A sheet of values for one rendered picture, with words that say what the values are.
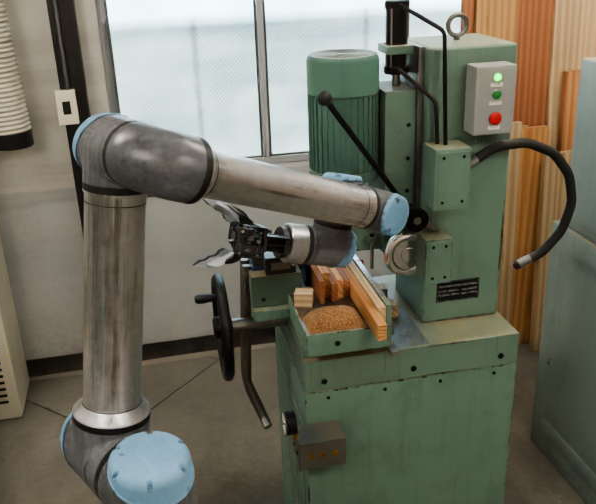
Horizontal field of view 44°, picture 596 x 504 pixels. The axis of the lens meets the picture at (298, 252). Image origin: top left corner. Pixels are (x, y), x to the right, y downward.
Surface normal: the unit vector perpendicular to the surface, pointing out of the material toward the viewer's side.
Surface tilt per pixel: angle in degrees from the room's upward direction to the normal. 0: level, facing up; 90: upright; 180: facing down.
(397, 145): 90
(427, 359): 90
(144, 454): 5
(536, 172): 88
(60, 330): 90
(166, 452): 5
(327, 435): 0
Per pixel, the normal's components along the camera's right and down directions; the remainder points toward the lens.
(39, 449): -0.04, -0.92
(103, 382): -0.06, 0.29
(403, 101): 0.21, 0.37
